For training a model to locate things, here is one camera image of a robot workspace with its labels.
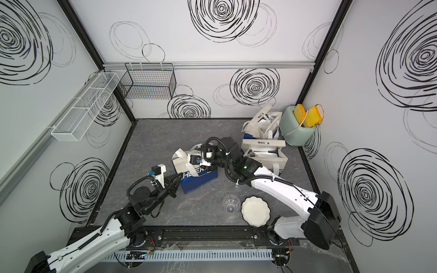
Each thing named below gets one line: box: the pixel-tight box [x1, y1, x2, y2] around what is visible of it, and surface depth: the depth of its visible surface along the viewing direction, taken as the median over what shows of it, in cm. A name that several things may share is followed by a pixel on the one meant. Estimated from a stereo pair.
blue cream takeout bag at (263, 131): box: [241, 104, 286, 148], surface depth 86 cm
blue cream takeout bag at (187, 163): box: [171, 143, 218, 194], surface depth 74 cm
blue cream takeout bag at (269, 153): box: [241, 138, 289, 177], surface depth 75 cm
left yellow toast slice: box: [293, 104, 306, 125], surface depth 98 cm
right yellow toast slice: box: [304, 105, 323, 128], surface depth 99 cm
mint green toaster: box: [278, 105, 316, 147], surface depth 100 cm
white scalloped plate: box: [240, 195, 271, 228], surface depth 82 cm
